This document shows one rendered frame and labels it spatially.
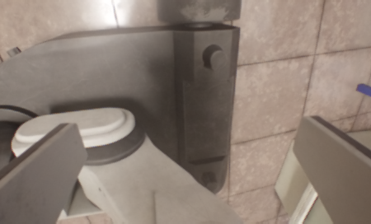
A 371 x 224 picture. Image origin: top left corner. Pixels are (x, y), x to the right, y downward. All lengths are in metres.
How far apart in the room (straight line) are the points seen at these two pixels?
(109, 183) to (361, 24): 0.97
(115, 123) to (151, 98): 0.16
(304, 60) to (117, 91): 0.67
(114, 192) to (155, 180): 0.06
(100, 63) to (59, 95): 0.12
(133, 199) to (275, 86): 0.67
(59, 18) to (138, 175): 0.48
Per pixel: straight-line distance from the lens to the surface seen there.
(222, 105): 0.51
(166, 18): 0.46
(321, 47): 0.90
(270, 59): 0.77
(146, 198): 0.29
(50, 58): 0.49
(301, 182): 1.01
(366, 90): 1.11
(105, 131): 0.35
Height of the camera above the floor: 0.61
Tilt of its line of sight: 60 degrees down
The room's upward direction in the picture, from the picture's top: 156 degrees clockwise
